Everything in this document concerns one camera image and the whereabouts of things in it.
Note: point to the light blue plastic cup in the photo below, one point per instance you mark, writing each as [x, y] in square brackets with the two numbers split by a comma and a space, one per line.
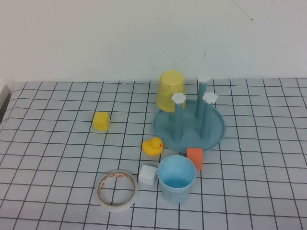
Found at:
[176, 191]

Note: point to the yellow plastic cup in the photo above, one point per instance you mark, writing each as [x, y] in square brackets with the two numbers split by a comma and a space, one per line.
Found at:
[168, 91]

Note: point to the teal cup stand white caps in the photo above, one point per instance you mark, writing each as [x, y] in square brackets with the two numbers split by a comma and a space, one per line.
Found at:
[189, 141]

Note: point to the yellow rubber duck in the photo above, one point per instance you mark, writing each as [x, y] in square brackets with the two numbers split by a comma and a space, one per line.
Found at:
[152, 147]

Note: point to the yellow foam cube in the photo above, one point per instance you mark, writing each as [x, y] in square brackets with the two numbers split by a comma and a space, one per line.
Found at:
[101, 121]

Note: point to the orange foam block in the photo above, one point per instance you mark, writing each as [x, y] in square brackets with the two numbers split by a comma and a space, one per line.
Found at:
[197, 155]

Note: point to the white foam cube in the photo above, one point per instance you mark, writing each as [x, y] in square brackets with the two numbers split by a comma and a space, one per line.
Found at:
[147, 176]

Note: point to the white tape roll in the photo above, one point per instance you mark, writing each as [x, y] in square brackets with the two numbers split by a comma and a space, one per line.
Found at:
[117, 208]

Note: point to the grey checkered tablecloth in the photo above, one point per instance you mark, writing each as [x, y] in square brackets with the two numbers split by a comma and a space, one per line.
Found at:
[48, 143]

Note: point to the grey table frame edge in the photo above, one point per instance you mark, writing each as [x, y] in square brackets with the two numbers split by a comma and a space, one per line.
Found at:
[3, 100]

